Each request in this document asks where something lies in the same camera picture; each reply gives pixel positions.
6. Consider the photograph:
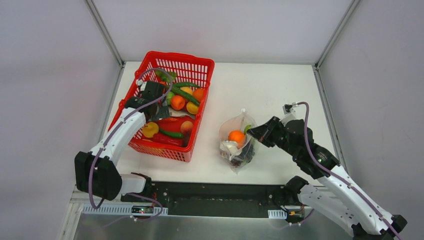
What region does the red plastic basket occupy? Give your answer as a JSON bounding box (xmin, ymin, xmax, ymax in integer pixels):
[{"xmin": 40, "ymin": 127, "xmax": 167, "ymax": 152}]
[{"xmin": 111, "ymin": 51, "xmax": 215, "ymax": 163}]

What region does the dark red grape bunch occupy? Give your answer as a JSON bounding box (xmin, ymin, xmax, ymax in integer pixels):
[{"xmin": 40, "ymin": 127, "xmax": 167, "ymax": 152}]
[{"xmin": 230, "ymin": 158, "xmax": 243, "ymax": 167}]

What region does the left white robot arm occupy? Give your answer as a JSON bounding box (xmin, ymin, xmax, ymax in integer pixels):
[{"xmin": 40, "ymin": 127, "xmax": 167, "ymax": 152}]
[{"xmin": 74, "ymin": 81, "xmax": 166, "ymax": 203}]

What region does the red chili pepper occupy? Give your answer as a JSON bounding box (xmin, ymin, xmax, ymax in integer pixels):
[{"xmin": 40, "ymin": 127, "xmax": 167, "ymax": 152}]
[{"xmin": 151, "ymin": 133, "xmax": 184, "ymax": 147}]

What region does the black grape bunch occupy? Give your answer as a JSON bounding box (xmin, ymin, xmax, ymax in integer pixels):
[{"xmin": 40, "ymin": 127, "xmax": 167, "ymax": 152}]
[{"xmin": 238, "ymin": 141, "xmax": 256, "ymax": 163}]

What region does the yellow bell pepper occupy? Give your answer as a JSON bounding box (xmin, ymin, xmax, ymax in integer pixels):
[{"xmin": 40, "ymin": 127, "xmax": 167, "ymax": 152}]
[{"xmin": 141, "ymin": 122, "xmax": 160, "ymax": 139}]

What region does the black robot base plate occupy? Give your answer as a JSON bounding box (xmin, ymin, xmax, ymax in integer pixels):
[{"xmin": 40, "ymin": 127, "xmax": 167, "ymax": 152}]
[{"xmin": 120, "ymin": 181, "xmax": 306, "ymax": 218}]

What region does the yellow lemon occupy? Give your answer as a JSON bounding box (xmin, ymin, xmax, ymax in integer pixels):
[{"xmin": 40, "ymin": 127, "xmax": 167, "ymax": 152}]
[{"xmin": 186, "ymin": 102, "xmax": 199, "ymax": 115}]

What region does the peach fruit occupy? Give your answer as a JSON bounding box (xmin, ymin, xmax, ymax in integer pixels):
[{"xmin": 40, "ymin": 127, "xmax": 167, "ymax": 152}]
[{"xmin": 180, "ymin": 120, "xmax": 194, "ymax": 135}]

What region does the green cabbage ball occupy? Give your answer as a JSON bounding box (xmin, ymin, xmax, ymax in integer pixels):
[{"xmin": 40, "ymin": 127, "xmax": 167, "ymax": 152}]
[{"xmin": 243, "ymin": 124, "xmax": 254, "ymax": 136}]

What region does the orange tangerine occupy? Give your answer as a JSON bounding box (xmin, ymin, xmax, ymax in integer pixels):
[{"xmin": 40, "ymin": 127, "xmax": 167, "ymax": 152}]
[
  {"xmin": 170, "ymin": 95, "xmax": 186, "ymax": 111},
  {"xmin": 227, "ymin": 130, "xmax": 246, "ymax": 148},
  {"xmin": 192, "ymin": 88, "xmax": 205, "ymax": 102}
]

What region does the white garlic bulb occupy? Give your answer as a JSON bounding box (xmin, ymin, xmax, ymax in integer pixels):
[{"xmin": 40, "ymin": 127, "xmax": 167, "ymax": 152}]
[{"xmin": 219, "ymin": 140, "xmax": 241, "ymax": 158}]

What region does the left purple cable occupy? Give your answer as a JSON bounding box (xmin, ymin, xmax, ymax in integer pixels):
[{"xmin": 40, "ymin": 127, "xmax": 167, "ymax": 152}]
[{"xmin": 87, "ymin": 67, "xmax": 174, "ymax": 223}]

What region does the round yellow fruit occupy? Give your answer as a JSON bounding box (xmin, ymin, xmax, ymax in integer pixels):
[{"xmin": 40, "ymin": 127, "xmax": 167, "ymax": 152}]
[{"xmin": 180, "ymin": 86, "xmax": 193, "ymax": 95}]

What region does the purple cable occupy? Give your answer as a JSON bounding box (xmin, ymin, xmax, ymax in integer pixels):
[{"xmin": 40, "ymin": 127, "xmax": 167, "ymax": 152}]
[
  {"xmin": 87, "ymin": 67, "xmax": 174, "ymax": 223},
  {"xmin": 296, "ymin": 101, "xmax": 403, "ymax": 240}
]

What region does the long green cucumber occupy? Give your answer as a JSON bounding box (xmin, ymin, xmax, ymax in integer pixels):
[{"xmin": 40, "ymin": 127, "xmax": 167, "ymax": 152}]
[{"xmin": 171, "ymin": 86, "xmax": 200, "ymax": 107}]

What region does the green chili pepper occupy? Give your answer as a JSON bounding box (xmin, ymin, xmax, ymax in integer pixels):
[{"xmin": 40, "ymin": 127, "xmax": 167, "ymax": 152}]
[{"xmin": 159, "ymin": 128, "xmax": 184, "ymax": 139}]

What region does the clear zip top bag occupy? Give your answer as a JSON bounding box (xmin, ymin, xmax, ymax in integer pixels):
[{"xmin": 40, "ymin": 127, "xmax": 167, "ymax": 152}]
[{"xmin": 218, "ymin": 108, "xmax": 259, "ymax": 174}]

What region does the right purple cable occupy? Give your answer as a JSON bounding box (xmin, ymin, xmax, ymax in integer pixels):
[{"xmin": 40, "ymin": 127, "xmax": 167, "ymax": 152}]
[{"xmin": 296, "ymin": 101, "xmax": 403, "ymax": 240}]

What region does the grey toy fish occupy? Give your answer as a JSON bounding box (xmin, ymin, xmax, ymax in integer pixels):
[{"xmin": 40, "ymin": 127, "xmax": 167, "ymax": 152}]
[{"xmin": 168, "ymin": 107, "xmax": 196, "ymax": 120}]

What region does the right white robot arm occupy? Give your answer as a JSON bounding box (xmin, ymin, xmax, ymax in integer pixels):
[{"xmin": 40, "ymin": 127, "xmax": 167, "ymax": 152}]
[{"xmin": 247, "ymin": 114, "xmax": 408, "ymax": 240}]

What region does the green bean pod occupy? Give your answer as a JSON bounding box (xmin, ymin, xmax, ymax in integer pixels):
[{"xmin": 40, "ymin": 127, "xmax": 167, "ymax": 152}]
[{"xmin": 172, "ymin": 82, "xmax": 200, "ymax": 88}]

